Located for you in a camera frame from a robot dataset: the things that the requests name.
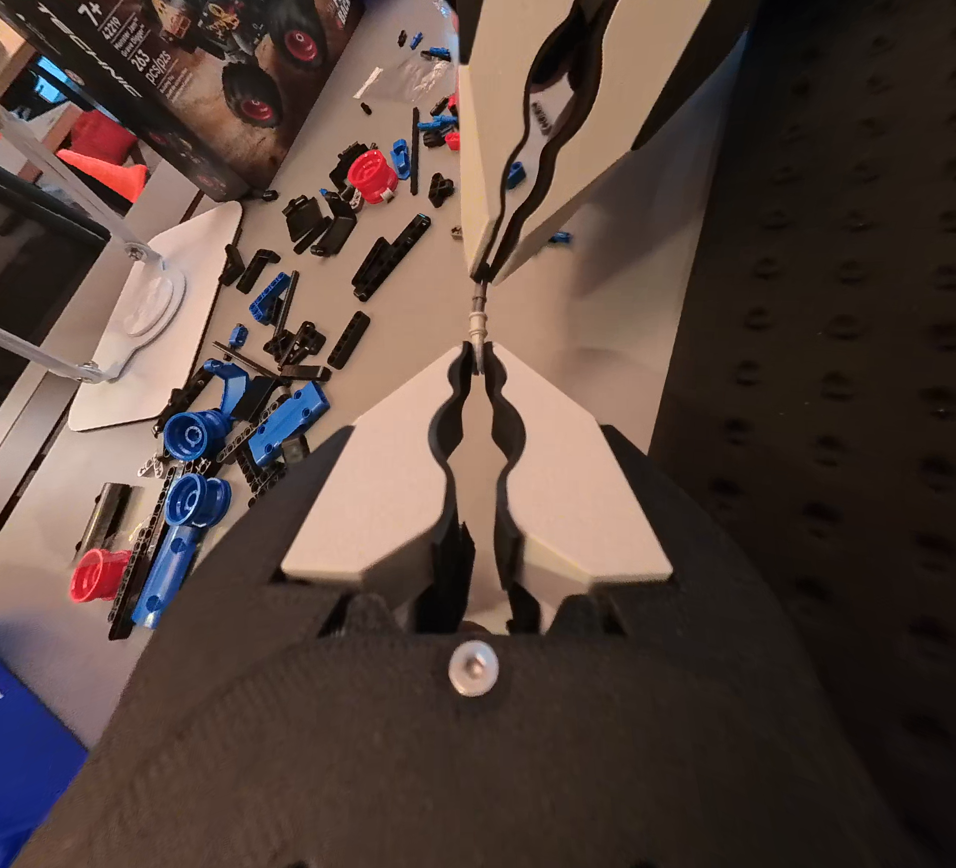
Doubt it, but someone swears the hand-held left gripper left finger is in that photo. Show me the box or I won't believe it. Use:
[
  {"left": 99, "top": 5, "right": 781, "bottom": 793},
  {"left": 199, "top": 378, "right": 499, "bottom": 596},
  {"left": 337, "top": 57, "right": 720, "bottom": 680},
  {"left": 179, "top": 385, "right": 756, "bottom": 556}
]
[{"left": 279, "top": 347, "right": 477, "bottom": 633}]

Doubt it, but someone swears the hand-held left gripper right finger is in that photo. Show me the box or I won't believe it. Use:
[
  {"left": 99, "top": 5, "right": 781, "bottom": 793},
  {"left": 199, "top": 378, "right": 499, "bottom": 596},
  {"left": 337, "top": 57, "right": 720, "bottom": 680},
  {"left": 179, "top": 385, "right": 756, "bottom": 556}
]
[{"left": 487, "top": 344, "right": 675, "bottom": 631}]

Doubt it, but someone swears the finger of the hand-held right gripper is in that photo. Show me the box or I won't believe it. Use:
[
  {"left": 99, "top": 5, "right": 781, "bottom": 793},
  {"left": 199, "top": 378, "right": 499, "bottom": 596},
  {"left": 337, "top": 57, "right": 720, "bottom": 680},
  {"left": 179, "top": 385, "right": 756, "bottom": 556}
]
[
  {"left": 487, "top": 0, "right": 712, "bottom": 286},
  {"left": 456, "top": 0, "right": 587, "bottom": 282}
]

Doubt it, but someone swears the clear plastic bag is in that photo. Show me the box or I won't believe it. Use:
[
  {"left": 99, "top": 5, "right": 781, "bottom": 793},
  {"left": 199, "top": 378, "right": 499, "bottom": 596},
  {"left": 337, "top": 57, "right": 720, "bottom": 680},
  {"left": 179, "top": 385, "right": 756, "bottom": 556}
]
[{"left": 350, "top": 56, "right": 451, "bottom": 112}]

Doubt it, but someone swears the grey black long pin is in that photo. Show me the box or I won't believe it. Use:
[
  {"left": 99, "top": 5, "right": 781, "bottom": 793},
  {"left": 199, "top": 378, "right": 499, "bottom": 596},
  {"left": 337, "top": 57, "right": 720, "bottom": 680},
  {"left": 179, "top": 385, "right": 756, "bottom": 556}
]
[{"left": 467, "top": 276, "right": 494, "bottom": 377}]

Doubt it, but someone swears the grey desk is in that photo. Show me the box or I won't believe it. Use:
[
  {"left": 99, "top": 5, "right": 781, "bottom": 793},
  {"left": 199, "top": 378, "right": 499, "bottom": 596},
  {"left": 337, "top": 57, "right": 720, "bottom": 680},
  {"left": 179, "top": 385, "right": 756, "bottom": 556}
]
[{"left": 0, "top": 0, "right": 748, "bottom": 749}]

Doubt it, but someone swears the blue flat panel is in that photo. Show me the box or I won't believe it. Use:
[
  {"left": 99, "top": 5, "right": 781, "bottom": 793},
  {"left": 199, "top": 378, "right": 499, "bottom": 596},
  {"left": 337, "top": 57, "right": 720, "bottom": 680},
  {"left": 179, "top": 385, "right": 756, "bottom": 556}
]
[{"left": 248, "top": 381, "right": 333, "bottom": 469}]

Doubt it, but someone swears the grey long holed beam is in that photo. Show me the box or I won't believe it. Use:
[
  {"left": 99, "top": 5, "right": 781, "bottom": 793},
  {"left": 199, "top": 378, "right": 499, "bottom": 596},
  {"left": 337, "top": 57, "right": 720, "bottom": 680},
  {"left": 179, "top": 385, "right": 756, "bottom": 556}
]
[{"left": 215, "top": 392, "right": 290, "bottom": 463}]

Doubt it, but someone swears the black square panel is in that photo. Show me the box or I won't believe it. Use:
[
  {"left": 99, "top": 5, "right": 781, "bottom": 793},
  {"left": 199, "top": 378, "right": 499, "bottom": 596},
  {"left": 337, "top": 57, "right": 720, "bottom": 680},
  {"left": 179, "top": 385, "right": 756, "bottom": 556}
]
[
  {"left": 281, "top": 194, "right": 325, "bottom": 243},
  {"left": 245, "top": 373, "right": 286, "bottom": 422},
  {"left": 308, "top": 198, "right": 359, "bottom": 258}
]

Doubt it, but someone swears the blue wheel rim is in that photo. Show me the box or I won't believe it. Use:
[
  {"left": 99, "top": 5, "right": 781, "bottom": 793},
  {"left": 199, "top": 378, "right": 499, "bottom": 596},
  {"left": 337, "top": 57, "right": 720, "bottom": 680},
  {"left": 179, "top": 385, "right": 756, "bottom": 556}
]
[
  {"left": 164, "top": 472, "right": 233, "bottom": 530},
  {"left": 161, "top": 407, "right": 234, "bottom": 463}
]

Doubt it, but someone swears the black five-hole beam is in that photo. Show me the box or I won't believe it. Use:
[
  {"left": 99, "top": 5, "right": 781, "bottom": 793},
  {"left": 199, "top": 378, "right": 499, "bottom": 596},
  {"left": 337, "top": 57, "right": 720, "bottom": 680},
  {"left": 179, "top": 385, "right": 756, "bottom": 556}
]
[{"left": 326, "top": 310, "right": 373, "bottom": 372}]

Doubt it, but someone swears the red wheel rim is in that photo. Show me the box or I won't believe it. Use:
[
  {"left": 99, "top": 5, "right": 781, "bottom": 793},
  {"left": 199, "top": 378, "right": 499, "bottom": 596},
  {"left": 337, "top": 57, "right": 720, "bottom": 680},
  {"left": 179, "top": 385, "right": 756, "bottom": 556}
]
[{"left": 344, "top": 149, "right": 400, "bottom": 207}]

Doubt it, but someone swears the black three-hole connector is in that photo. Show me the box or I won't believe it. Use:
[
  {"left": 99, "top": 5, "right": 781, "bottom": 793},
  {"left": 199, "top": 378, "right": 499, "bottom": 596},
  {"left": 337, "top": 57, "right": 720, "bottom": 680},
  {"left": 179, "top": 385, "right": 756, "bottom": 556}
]
[{"left": 286, "top": 320, "right": 329, "bottom": 363}]

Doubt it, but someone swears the long black holed beam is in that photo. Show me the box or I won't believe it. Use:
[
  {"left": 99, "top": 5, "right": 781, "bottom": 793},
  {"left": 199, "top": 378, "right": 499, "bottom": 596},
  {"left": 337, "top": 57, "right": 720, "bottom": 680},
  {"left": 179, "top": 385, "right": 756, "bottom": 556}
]
[
  {"left": 372, "top": 211, "right": 434, "bottom": 288},
  {"left": 107, "top": 459, "right": 189, "bottom": 642}
]

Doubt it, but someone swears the black beam with connector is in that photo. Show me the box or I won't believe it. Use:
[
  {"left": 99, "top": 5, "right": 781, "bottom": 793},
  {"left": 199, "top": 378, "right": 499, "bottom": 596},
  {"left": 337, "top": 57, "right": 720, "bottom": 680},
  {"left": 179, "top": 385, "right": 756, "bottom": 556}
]
[{"left": 151, "top": 366, "right": 215, "bottom": 437}]

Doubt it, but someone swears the medium black axle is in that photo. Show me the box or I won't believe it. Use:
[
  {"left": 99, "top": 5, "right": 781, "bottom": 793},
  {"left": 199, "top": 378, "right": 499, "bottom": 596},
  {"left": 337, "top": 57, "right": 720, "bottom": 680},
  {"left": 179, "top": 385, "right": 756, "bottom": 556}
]
[{"left": 271, "top": 269, "right": 301, "bottom": 355}]

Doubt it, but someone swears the blue angled beam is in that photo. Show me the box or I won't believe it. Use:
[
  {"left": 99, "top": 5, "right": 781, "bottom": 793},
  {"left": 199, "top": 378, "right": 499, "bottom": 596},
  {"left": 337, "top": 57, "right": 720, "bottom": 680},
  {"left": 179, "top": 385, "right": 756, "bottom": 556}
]
[{"left": 247, "top": 271, "right": 292, "bottom": 327}]

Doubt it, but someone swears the black curved panel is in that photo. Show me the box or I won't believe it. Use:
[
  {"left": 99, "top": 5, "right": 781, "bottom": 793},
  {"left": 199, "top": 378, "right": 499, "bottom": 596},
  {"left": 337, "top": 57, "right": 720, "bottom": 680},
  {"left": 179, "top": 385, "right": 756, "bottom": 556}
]
[{"left": 72, "top": 482, "right": 135, "bottom": 563}]

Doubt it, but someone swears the short black holed beam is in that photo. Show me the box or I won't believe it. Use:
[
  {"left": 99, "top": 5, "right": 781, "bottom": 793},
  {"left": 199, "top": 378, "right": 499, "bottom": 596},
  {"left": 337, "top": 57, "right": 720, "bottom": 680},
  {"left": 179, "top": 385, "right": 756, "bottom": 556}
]
[{"left": 291, "top": 213, "right": 335, "bottom": 256}]

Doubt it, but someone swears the red translucent rim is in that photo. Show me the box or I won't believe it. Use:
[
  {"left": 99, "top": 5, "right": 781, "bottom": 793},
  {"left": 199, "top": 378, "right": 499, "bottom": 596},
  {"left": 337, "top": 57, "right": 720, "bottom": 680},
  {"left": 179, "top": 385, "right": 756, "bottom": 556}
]
[{"left": 67, "top": 547, "right": 135, "bottom": 605}]

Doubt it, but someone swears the white book stand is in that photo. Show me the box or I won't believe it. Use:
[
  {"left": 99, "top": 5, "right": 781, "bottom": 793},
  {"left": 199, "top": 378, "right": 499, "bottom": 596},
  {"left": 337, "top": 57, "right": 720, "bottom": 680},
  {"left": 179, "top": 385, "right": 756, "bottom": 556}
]
[{"left": 0, "top": 105, "right": 245, "bottom": 433}]

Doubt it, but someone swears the toy truck set box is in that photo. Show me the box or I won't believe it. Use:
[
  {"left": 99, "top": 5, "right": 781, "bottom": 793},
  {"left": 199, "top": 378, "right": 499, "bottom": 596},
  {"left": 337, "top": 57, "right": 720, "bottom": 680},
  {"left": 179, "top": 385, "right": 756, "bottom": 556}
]
[{"left": 0, "top": 0, "right": 367, "bottom": 204}]

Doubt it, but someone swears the orange red object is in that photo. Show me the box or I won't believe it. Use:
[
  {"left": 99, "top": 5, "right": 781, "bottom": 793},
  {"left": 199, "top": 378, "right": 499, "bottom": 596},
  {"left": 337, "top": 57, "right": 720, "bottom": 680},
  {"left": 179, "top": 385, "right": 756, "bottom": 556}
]
[{"left": 54, "top": 112, "right": 152, "bottom": 206}]

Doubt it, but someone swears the blue storage bin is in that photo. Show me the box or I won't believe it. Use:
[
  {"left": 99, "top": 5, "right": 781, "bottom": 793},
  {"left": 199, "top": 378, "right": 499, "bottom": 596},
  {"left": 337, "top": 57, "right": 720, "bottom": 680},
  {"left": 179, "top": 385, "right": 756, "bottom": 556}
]
[{"left": 0, "top": 659, "right": 92, "bottom": 868}]

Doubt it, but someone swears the black open frame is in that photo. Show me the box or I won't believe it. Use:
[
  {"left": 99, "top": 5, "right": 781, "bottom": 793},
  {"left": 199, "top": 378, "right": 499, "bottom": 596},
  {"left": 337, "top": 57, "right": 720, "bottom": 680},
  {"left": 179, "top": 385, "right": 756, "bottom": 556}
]
[{"left": 238, "top": 441, "right": 290, "bottom": 508}]

